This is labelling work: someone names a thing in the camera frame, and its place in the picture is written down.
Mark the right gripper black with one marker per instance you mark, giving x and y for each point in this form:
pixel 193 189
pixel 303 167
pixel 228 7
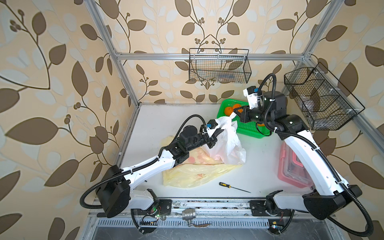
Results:
pixel 244 116

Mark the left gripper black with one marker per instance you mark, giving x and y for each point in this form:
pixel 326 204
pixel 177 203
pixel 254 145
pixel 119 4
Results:
pixel 210 140

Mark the white plastic bag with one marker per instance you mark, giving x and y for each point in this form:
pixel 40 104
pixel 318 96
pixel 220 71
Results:
pixel 228 148

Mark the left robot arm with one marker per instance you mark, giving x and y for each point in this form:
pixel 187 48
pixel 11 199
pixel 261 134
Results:
pixel 117 190

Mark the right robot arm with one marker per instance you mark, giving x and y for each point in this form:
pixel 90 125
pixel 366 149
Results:
pixel 331 191

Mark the green plastic basket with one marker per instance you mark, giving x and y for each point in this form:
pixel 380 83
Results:
pixel 250 129

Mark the yellow plastic bag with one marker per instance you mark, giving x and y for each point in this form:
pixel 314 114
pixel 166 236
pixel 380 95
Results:
pixel 196 171

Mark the yellow black screwdriver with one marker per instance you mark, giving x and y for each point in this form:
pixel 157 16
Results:
pixel 231 187

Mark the pink plastic box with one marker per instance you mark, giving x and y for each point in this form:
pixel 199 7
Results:
pixel 291 170

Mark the metal cylinder fitting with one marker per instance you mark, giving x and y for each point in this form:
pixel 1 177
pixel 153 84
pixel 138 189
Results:
pixel 188 214

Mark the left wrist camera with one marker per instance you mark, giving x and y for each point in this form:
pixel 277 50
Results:
pixel 212 125

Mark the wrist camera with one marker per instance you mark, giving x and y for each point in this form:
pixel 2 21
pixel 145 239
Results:
pixel 255 99
pixel 212 125

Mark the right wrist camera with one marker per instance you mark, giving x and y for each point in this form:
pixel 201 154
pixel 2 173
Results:
pixel 255 99

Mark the back wire basket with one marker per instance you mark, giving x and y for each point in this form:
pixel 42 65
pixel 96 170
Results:
pixel 219 65

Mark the wire basket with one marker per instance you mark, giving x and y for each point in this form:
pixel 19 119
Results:
pixel 219 65
pixel 326 102

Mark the right wire basket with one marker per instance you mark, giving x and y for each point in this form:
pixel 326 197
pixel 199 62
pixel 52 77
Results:
pixel 326 102

